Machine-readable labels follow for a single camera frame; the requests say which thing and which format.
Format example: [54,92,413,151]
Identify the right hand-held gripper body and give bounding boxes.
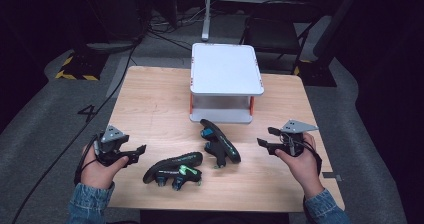
[278,118,319,158]

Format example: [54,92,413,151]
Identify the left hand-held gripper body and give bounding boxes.
[94,124,134,167]

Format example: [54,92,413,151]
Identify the black sandal green strap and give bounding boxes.
[142,151,204,192]

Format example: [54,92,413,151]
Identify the black sandal blue strap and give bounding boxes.
[199,118,242,169]

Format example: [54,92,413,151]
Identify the white two-tier shoe rack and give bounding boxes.
[189,42,265,125]

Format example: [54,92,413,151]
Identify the person's left hand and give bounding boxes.
[80,145,130,190]

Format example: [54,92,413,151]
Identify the person's right hand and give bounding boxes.
[274,132,324,199]

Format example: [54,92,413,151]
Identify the grey tape piece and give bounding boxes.
[321,171,343,182]

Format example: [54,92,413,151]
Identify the black stand with base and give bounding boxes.
[293,0,364,88]

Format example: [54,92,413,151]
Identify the yellow black striped base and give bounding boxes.
[54,52,101,82]

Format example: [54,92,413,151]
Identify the black folding chair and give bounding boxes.
[239,0,321,75]

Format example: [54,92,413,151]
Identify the white metal stand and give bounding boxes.
[201,0,289,42]

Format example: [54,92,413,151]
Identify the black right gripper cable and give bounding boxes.
[283,133,323,177]

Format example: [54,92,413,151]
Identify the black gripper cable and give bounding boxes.
[73,133,101,186]
[283,133,323,177]

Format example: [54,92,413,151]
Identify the long black floor cable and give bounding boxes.
[11,33,144,224]

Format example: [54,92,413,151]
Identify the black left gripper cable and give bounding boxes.
[73,133,101,186]

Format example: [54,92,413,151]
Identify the bundle of floor cables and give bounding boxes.
[146,7,208,52]

